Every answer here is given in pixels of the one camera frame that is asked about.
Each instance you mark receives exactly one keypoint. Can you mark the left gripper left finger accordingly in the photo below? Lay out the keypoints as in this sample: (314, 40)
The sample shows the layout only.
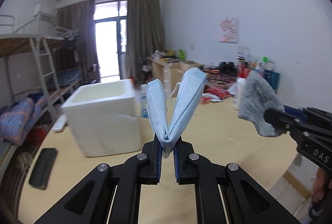
(109, 194)

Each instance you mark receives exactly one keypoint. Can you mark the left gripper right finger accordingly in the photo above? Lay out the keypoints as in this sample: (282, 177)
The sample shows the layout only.
(225, 194)

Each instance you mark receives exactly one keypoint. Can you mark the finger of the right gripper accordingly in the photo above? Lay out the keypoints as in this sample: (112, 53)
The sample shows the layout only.
(296, 112)
(281, 122)

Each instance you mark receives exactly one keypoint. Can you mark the grey sock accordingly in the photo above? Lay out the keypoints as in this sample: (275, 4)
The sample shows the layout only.
(257, 97)

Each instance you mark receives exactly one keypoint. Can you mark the light blue face mask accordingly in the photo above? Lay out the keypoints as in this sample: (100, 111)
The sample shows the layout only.
(189, 91)

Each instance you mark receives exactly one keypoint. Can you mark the person's hand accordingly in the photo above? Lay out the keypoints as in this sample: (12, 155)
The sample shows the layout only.
(320, 183)

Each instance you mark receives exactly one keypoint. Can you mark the white lotion pump bottle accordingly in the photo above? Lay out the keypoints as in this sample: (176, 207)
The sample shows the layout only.
(239, 88)

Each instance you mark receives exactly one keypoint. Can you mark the black smartphone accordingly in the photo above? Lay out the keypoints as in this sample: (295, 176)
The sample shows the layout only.
(42, 169)

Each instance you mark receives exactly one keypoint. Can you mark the red pouch package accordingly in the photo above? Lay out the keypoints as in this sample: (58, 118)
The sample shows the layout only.
(221, 93)

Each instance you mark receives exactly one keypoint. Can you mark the black headphones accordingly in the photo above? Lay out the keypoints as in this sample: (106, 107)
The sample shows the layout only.
(228, 68)

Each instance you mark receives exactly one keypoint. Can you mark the red snack packet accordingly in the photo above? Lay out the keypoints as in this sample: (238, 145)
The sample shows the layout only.
(205, 98)

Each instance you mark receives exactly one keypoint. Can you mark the white remote control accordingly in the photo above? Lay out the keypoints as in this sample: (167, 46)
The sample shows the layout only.
(60, 124)

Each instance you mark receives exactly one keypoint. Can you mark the white foam box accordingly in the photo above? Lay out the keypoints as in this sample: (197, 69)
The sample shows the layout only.
(103, 118)

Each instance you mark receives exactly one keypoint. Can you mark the blue plaid quilt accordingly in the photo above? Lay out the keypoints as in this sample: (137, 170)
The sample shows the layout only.
(19, 119)

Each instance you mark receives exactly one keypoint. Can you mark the green bag on desk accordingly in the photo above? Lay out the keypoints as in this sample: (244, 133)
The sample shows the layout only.
(182, 55)

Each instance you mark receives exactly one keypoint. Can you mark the wooden desk with drawers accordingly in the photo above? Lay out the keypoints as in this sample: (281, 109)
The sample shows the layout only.
(170, 72)

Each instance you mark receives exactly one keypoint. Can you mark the blue spray bottle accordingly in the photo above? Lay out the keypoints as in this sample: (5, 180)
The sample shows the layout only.
(144, 111)

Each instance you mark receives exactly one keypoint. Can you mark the blue folded mattress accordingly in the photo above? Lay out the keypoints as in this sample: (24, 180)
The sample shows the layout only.
(68, 77)

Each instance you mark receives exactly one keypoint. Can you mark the metal bunk bed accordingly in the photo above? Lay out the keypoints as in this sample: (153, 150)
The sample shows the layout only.
(29, 64)

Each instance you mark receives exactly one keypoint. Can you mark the right brown curtain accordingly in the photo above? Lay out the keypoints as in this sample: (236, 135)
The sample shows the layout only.
(145, 33)

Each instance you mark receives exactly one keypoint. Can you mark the brown curtain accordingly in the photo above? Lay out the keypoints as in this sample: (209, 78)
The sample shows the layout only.
(145, 33)
(79, 17)

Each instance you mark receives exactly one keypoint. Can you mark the left brown curtain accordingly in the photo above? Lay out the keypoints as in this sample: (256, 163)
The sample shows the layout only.
(79, 17)

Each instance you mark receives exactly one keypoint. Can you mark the glass balcony door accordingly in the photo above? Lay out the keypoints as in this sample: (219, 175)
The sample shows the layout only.
(111, 39)

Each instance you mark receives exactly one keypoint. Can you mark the white air conditioner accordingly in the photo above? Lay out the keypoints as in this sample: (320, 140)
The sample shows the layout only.
(44, 10)

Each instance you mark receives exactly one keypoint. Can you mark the cartoon wall picture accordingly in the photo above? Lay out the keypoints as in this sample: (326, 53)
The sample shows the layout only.
(228, 30)

